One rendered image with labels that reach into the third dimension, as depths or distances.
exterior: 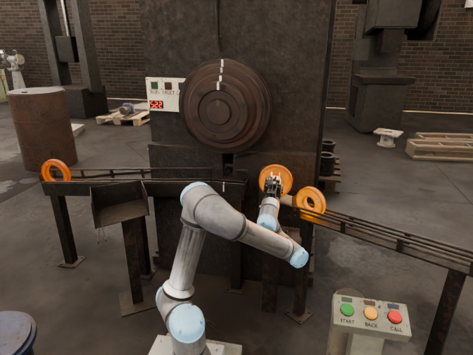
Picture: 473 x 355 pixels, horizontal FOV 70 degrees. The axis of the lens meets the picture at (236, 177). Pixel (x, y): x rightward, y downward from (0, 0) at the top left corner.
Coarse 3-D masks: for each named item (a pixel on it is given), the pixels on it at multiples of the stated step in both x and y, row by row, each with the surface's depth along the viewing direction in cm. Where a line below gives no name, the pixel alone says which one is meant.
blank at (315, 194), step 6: (300, 192) 167; (306, 192) 164; (312, 192) 161; (318, 192) 160; (300, 198) 168; (306, 198) 168; (312, 198) 162; (318, 198) 159; (300, 204) 169; (306, 204) 168; (318, 204) 160; (324, 204) 160; (312, 210) 164; (318, 210) 161; (324, 210) 161; (306, 216) 168
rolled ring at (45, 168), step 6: (48, 162) 208; (54, 162) 207; (60, 162) 208; (42, 168) 211; (48, 168) 212; (60, 168) 208; (66, 168) 209; (42, 174) 212; (48, 174) 214; (66, 174) 208; (48, 180) 213; (54, 180) 215; (66, 180) 210
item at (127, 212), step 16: (96, 192) 180; (112, 192) 183; (128, 192) 186; (144, 192) 177; (112, 208) 182; (128, 208) 181; (144, 208) 180; (96, 224) 169; (112, 224) 168; (128, 224) 179; (128, 240) 182; (128, 256) 186; (128, 272) 189; (144, 288) 211; (128, 304) 198; (144, 304) 198
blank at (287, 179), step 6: (264, 168) 159; (270, 168) 156; (276, 168) 156; (282, 168) 155; (264, 174) 158; (276, 174) 157; (282, 174) 156; (288, 174) 156; (264, 180) 159; (282, 180) 157; (288, 180) 157; (288, 186) 158; (264, 192) 161
